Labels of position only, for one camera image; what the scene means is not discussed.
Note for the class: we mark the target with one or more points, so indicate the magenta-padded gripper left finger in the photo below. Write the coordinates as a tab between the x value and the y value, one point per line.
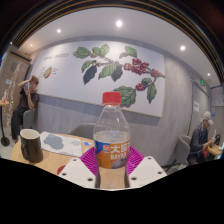
76	171

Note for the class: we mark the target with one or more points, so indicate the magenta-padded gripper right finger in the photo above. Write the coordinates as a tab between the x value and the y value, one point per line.
146	170

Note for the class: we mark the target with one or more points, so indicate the clear red-capped drink bottle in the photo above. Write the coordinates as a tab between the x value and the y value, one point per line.
111	133

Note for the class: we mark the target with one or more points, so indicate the flat round red coaster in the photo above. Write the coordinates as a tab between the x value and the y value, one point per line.
61	170

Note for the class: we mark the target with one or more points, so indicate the white printed paper sheet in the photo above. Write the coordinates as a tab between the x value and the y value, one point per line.
60	143

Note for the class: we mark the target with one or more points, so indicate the grey upholstered chair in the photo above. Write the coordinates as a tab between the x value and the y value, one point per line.
29	118
182	148
83	130

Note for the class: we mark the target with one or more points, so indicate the dark mug, white inside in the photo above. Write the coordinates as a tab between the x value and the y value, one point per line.
31	148

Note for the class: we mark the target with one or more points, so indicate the person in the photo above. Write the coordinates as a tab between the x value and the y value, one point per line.
25	101
199	138

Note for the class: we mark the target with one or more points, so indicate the small clear bottle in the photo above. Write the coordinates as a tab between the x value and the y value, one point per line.
4	96

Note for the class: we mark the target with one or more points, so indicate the green exit sign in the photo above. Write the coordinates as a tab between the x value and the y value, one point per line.
202	82

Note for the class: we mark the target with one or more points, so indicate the round ceiling lights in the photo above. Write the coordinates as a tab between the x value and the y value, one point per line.
119	23

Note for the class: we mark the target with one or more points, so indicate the white paper wall notice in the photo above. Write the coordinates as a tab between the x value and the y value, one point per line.
196	106

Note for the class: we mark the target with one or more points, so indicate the coffee plant wall mural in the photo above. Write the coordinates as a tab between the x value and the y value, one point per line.
66	76

